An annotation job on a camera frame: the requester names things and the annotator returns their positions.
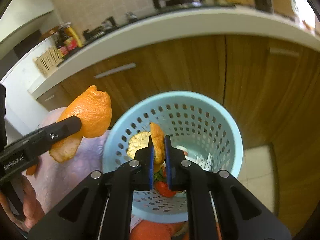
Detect green lettuce leaves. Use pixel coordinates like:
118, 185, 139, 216
153, 170, 167, 183

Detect large orange peel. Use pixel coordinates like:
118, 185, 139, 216
26, 84, 112, 176

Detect white heart-pattern paper bag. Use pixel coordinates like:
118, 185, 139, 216
176, 145, 213, 172

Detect red plastic bag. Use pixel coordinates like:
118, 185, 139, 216
153, 181, 177, 198

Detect wooden kitchen cabinet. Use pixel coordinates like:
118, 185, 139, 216
38, 35, 319, 235

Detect person's left hand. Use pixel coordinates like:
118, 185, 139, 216
1, 175, 44, 232

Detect floral pink tablecloth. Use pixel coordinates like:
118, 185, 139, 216
26, 130, 110, 214

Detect light blue waste basket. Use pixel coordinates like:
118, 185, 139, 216
103, 91, 243, 223

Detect beige plastic utensil basket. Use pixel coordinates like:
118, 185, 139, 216
33, 47, 63, 78

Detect dark soy sauce bottle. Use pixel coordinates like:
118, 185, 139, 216
54, 31, 68, 58

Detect white countertop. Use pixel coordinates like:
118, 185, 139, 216
28, 7, 319, 99

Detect black gas stove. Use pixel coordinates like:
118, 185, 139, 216
82, 0, 235, 44

